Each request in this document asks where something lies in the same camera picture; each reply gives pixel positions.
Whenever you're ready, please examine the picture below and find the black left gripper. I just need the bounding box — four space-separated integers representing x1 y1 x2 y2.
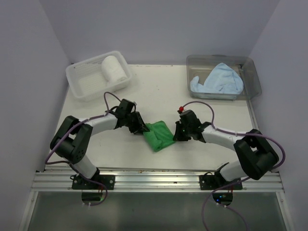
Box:
125 111 149 134

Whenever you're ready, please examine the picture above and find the green towel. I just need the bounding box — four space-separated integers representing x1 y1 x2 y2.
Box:
143 121 175 152

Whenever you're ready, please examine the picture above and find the white towel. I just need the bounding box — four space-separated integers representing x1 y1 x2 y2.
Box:
101 55 128 84

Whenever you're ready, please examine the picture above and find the white plastic basket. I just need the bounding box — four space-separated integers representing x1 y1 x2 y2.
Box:
65 51 133 102

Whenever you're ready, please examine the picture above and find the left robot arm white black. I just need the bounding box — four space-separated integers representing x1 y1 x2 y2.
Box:
45 111 150 189

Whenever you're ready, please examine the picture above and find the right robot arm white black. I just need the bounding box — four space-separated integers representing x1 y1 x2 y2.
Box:
173 121 279 189

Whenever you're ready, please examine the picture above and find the light blue towel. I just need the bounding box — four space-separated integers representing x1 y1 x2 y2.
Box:
190 63 244 95

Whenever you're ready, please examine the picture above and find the grey transparent plastic bin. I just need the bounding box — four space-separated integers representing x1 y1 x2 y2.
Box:
186 55 262 101

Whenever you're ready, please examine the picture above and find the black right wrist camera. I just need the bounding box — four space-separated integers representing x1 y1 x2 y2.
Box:
180 110 201 128

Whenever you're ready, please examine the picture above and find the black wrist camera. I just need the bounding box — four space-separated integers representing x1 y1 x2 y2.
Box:
180 110 201 128
115 99 136 119

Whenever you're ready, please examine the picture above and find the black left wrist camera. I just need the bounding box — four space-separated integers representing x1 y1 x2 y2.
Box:
115 99 136 119

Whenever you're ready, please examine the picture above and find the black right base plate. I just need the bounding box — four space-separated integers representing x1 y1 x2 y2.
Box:
199 172 243 190

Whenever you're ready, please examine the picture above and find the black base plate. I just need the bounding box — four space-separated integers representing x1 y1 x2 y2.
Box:
199 172 243 190
70 175 116 190

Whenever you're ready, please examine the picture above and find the aluminium mounting rail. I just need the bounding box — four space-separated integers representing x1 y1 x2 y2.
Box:
30 166 284 193

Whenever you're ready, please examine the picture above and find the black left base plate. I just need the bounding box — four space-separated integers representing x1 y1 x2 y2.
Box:
70 175 116 190

